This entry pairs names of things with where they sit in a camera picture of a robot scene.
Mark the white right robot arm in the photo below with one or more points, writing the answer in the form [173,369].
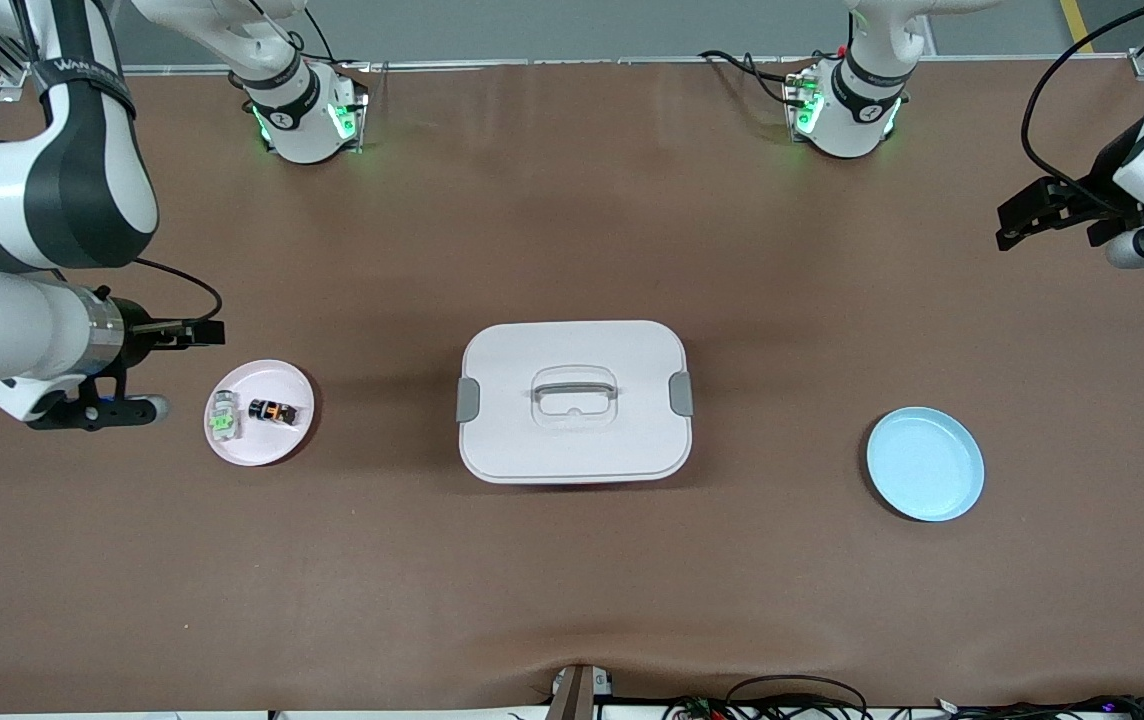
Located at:
[12,330]

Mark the orange and black switch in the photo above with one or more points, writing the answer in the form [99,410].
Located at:
[274,412]

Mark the aluminium frame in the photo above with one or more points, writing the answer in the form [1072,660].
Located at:
[532,64]

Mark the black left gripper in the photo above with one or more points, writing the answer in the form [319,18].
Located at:
[1095,191]

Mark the grey table edge bracket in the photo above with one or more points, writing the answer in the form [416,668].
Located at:
[577,695]

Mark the white lidded storage box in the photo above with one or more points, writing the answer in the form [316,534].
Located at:
[572,450]

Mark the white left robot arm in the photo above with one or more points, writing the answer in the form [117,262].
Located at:
[852,110]

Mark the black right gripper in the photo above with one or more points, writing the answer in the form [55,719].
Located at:
[139,327]

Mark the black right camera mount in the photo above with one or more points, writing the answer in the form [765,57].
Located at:
[82,412]

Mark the small green-labelled clear bottle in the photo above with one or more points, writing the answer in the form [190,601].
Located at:
[224,418]

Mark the light blue round plate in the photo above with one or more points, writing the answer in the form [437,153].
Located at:
[925,464]

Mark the pink round plate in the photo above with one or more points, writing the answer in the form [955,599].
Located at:
[272,445]

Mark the grey box latch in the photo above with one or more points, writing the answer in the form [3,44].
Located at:
[468,400]
[681,394]

